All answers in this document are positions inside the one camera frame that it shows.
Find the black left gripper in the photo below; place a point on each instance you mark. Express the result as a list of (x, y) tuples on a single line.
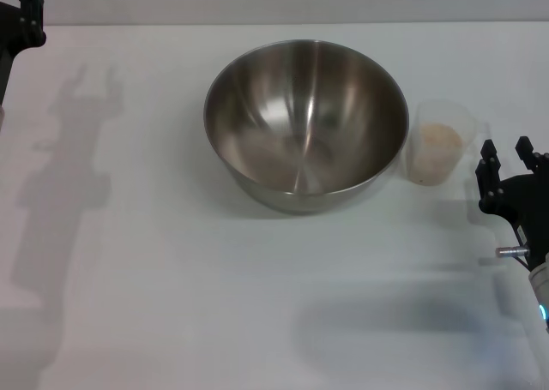
[(8, 43)]

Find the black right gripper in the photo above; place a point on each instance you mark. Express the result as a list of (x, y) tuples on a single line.
[(525, 205)]

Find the clear plastic measuring cup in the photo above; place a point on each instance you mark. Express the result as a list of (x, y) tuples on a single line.
[(437, 111)]

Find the stainless steel mixing bowl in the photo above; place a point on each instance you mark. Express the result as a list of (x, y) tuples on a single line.
[(306, 128)]

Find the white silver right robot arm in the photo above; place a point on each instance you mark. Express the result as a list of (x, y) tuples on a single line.
[(541, 287)]

